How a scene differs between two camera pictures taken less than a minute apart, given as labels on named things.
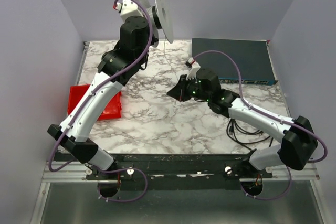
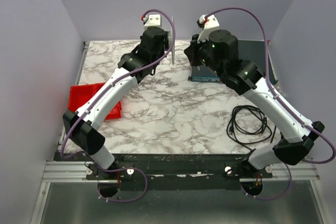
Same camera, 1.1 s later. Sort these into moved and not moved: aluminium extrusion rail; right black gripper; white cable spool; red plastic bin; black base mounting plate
Moved: right black gripper; white cable spool
Not moved: red plastic bin; black base mounting plate; aluminium extrusion rail
